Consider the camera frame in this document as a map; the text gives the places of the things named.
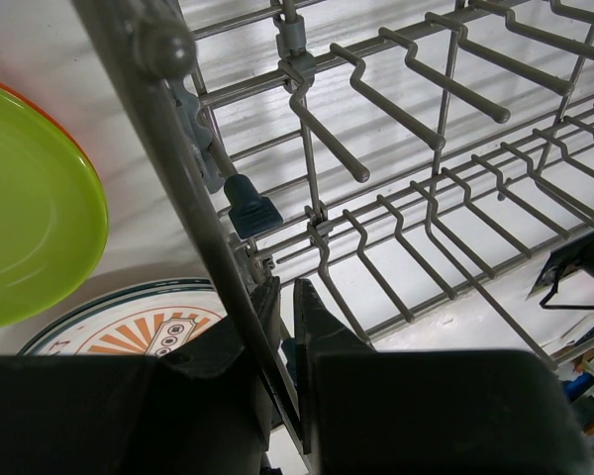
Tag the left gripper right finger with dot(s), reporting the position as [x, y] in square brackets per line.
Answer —
[362, 411]

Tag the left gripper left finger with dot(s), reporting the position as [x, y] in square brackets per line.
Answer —
[200, 409]

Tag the white plate orange sunburst pattern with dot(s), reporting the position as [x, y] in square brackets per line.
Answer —
[152, 318]

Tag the lime green plate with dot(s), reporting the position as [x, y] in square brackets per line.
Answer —
[53, 214]

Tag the grey wire dish rack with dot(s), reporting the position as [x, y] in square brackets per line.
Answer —
[420, 167]

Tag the background clutter of objects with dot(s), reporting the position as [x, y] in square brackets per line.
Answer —
[576, 373]

